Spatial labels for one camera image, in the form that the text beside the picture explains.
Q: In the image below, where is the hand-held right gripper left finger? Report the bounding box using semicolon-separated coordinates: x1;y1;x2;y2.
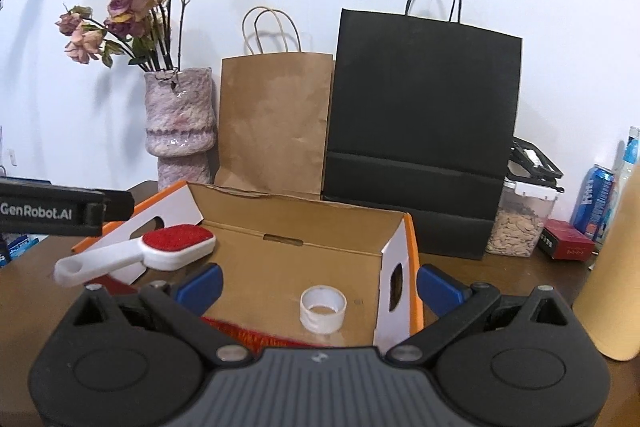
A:
72;263;252;365

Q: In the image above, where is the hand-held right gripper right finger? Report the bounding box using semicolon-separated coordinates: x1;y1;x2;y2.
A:
385;263;568;365

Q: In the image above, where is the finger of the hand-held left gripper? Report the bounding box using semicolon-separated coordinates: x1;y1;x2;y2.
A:
85;190;136;237

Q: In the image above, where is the white lint brush red pad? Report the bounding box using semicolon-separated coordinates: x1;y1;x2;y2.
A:
53;223;217;289

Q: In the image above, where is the red orange cardboard box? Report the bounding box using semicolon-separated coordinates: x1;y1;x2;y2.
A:
71;181;425;350

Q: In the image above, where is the blue packet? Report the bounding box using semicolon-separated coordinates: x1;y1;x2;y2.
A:
0;234;40;269

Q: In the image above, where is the clear container of seeds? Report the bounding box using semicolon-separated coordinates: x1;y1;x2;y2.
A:
486;177;559;259

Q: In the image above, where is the pink mottled ceramic vase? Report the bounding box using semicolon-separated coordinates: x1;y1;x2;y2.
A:
144;67;218;192

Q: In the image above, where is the red flat box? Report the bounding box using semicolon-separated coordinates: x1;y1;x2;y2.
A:
537;218;597;262

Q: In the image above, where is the black clip on container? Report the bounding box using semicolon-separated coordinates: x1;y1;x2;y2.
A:
507;138;565;194

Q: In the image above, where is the black paper bag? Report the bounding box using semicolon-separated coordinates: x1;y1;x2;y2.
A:
320;0;523;260

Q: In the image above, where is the cream thermos jug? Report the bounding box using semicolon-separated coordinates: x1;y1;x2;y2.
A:
572;167;640;362

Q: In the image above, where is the blue drink can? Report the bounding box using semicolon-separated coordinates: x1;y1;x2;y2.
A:
571;164;617;238

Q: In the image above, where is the brown paper bag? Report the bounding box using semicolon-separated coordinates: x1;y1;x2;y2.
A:
214;6;335;202

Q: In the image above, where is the clear water bottle blue label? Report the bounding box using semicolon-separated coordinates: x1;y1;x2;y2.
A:
595;126;640;248

